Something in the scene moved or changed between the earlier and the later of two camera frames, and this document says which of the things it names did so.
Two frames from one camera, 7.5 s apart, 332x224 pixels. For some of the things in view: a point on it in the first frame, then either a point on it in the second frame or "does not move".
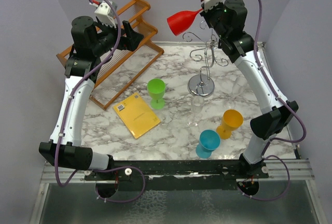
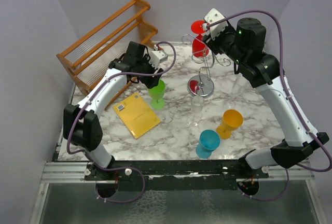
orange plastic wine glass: [232, 120] does not move
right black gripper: [205, 14] → [212, 44]
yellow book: [137, 115] does not move
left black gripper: [132, 39] → [150, 81]
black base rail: [181, 175] does not move
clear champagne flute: [197, 103] does not move
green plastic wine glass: [156, 87] does not move
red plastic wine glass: [180, 22] → [199, 47]
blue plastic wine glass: [209, 140] does not move
